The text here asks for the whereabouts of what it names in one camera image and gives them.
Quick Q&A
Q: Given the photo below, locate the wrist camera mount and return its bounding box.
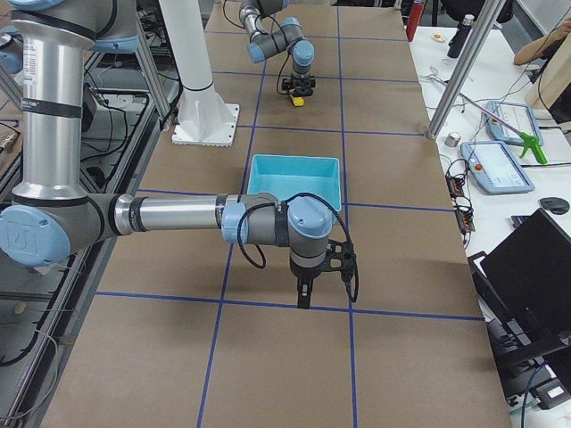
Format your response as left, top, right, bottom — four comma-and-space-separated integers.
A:
320, 239, 357, 275

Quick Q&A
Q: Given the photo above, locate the person forearm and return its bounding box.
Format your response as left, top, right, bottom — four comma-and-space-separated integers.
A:
513, 20, 570, 65

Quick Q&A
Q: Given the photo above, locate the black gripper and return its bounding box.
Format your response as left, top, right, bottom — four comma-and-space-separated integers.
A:
296, 272, 319, 309
282, 76, 316, 96

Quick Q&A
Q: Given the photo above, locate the far teach pendant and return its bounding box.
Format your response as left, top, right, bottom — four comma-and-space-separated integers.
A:
485, 100, 543, 146

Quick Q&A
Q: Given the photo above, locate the red bottle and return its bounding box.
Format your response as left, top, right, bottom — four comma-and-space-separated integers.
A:
406, 0, 426, 42

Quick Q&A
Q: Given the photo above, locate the black computer mouse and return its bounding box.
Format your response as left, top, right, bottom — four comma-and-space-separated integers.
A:
539, 197, 570, 215

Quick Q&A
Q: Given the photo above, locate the aluminium frame post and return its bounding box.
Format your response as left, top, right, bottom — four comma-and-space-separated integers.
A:
426, 0, 505, 140

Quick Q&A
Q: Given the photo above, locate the teach pendant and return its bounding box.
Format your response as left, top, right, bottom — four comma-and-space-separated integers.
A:
459, 141, 535, 195
485, 100, 543, 146

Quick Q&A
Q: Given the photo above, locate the small metal cylinder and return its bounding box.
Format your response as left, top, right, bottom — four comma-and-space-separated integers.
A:
444, 132, 461, 148

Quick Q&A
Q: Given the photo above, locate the black laptop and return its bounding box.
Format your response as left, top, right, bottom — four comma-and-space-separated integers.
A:
468, 207, 571, 340

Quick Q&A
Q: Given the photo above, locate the light blue plastic bin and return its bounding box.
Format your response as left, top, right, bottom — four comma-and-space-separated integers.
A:
247, 153, 342, 212

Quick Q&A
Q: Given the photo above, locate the black water bottle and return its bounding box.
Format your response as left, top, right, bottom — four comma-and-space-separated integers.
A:
447, 14, 475, 59

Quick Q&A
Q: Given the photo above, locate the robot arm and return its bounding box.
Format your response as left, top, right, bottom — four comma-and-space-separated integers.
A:
238, 1, 316, 97
1, 1, 334, 309

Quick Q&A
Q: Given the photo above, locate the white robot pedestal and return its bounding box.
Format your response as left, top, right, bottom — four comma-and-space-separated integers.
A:
160, 0, 240, 147

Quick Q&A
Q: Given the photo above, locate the green plastic tool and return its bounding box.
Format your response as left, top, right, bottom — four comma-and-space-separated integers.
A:
519, 132, 548, 165

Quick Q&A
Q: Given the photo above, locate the near teach pendant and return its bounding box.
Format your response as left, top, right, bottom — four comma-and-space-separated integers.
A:
459, 141, 535, 195

